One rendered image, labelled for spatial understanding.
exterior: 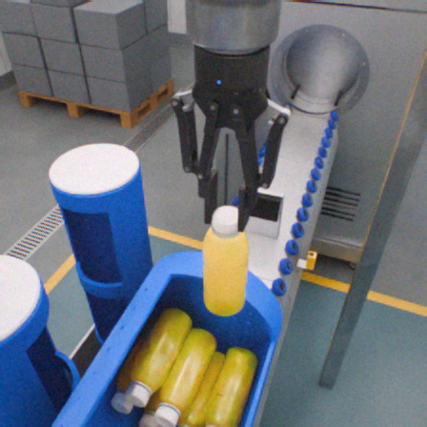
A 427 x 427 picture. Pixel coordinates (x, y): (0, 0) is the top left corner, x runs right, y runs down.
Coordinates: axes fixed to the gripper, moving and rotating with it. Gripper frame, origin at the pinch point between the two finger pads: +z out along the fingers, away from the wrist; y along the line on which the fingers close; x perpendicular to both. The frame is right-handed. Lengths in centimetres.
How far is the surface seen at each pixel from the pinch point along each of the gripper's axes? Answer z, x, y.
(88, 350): 130, -35, 73
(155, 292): 22.6, 0.7, 12.1
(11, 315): 41, 4, 46
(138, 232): 63, -49, 46
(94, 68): 99, -241, 191
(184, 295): 34.6, -8.8, 11.4
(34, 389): 62, 10, 44
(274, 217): 43, -48, 1
